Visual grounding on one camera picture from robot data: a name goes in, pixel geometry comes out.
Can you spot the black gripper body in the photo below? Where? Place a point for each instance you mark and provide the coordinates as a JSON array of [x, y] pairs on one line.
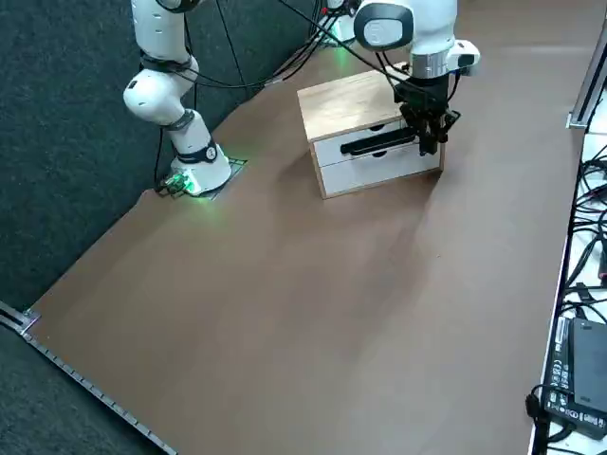
[[427, 95]]

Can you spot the plain white drawer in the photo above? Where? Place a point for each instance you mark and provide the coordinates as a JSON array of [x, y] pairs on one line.
[[379, 173]]

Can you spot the wooden drawer box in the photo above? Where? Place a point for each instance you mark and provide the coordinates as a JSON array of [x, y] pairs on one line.
[[351, 99]]

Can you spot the black labelled power adapter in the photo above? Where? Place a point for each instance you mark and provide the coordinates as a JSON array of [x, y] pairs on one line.
[[590, 369]]

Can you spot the aluminium frame profile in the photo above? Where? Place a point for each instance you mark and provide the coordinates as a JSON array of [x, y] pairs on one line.
[[585, 90]]

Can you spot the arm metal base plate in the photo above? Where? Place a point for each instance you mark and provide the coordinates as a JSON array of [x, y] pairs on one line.
[[234, 166]]

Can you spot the metal table edge rail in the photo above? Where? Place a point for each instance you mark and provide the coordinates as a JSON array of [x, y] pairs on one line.
[[71, 371]]

